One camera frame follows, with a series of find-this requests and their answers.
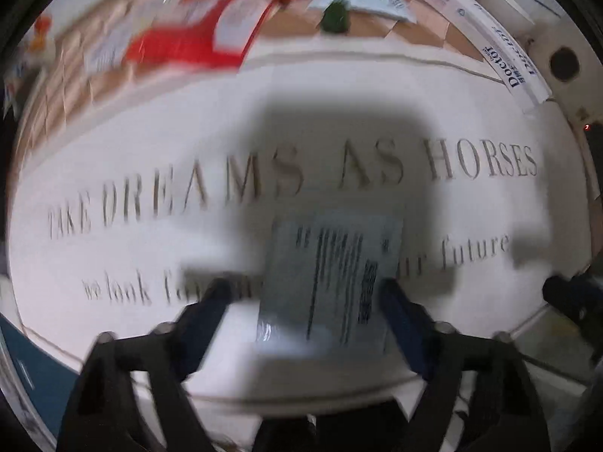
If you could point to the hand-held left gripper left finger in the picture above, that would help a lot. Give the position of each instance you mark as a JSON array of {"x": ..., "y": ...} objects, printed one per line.
[{"x": 200, "y": 329}]

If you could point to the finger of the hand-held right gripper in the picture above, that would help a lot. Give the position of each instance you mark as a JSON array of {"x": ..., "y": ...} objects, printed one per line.
[{"x": 572, "y": 299}]

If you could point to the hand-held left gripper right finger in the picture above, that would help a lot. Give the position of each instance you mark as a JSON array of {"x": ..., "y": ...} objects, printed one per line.
[{"x": 405, "y": 332}]

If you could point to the grey plastic packet with label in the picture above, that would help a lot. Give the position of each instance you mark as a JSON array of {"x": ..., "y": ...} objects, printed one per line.
[{"x": 329, "y": 278}]

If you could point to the blue board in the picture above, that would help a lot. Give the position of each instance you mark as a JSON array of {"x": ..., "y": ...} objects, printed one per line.
[{"x": 37, "y": 376}]

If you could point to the white mat with printed lettering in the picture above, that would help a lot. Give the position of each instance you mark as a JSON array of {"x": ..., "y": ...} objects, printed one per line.
[{"x": 188, "y": 117}]

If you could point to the black round disc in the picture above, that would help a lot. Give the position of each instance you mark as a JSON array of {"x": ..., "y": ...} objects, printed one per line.
[{"x": 564, "y": 64}]

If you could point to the long pink and white box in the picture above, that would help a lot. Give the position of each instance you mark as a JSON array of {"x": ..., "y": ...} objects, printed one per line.
[{"x": 476, "y": 23}]

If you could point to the red plastic packet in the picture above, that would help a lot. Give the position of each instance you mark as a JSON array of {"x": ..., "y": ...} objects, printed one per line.
[{"x": 198, "y": 33}]

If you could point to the brown checkered mat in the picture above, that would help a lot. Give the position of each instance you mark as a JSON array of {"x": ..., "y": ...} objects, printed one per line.
[{"x": 424, "y": 33}]

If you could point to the dark green crumpled wrapper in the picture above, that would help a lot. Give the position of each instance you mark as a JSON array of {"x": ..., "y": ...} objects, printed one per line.
[{"x": 335, "y": 18}]

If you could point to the orange and white object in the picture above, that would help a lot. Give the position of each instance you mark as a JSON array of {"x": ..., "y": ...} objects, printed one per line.
[{"x": 40, "y": 35}]

